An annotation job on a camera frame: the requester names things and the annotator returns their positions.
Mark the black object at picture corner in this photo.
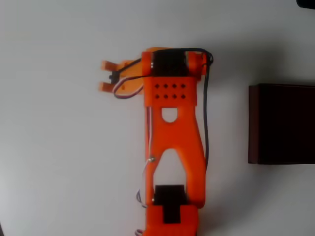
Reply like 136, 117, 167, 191
296, 0, 315, 10

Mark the dark red open box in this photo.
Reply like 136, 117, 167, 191
248, 83, 315, 165

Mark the black camera cable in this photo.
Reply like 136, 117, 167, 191
115, 47, 214, 170

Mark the white red gripper servo wire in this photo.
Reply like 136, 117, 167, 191
112, 75, 146, 99

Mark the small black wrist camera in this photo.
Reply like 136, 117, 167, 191
109, 70, 119, 85

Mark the white forearm servo wire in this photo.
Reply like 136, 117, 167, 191
136, 105, 156, 209

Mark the orange forked camera mount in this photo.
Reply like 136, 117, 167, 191
98, 60, 124, 93

